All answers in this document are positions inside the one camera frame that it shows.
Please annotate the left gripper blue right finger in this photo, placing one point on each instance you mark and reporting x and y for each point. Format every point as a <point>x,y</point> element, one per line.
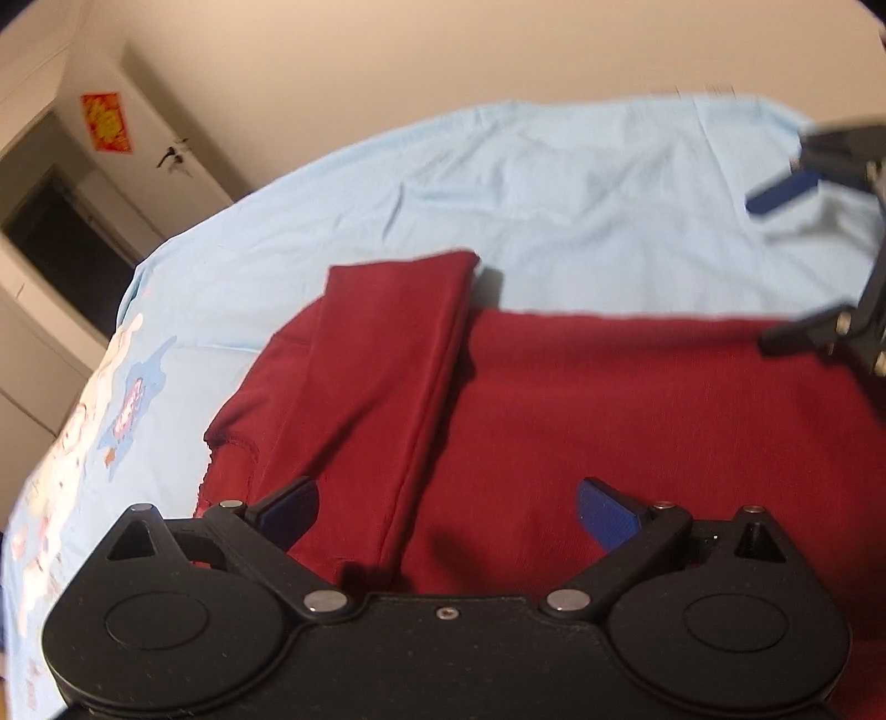
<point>621,523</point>

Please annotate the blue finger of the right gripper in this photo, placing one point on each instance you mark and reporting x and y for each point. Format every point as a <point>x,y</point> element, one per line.
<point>851,156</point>
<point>840,331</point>

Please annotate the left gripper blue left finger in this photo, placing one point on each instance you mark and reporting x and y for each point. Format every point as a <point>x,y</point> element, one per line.
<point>281,518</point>

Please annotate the dark red sweater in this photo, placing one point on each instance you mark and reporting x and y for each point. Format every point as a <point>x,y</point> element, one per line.
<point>448,442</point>

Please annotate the white bedroom door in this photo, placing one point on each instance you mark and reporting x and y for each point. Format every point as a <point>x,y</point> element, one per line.
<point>153,172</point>

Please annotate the light blue bed cover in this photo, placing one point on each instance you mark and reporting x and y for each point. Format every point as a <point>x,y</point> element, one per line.
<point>631,207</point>

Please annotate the grey wardrobe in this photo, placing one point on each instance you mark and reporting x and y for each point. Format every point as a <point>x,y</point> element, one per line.
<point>48,351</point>

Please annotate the red paper door decoration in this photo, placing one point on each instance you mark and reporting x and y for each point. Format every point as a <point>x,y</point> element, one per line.
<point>106,123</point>

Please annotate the black door handle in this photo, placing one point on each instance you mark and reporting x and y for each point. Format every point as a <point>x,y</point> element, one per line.
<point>174,158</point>

